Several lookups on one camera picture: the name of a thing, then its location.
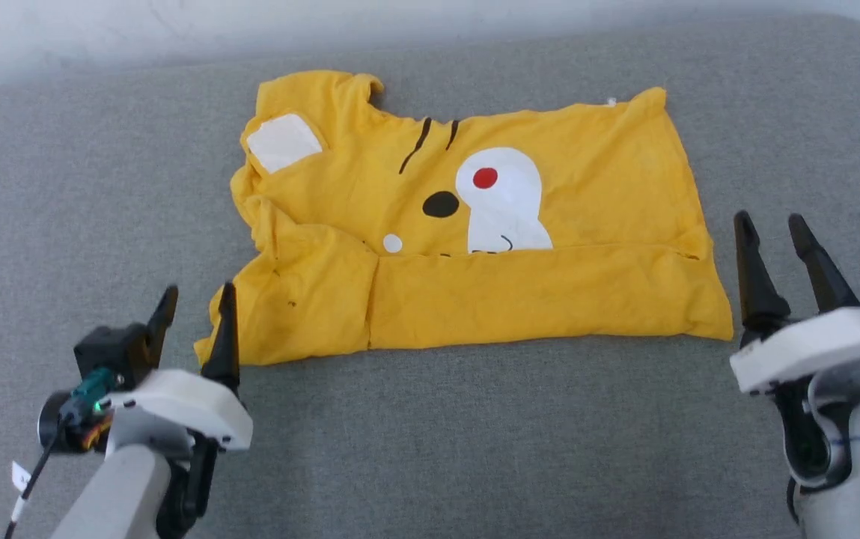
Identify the black cable with teal plug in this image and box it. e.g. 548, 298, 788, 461
3, 366, 122, 539

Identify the yellow bear print t-shirt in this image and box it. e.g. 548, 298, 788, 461
194, 70, 735, 368

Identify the grey fabric sofa cushion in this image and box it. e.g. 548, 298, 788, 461
0, 11, 860, 539

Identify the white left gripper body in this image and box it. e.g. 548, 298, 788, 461
103, 368, 254, 536

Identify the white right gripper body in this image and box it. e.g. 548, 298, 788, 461
729, 305, 860, 491

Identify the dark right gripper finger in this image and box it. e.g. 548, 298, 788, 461
733, 210, 793, 347
787, 213, 860, 316

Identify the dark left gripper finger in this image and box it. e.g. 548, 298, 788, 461
144, 284, 180, 371
200, 281, 242, 398

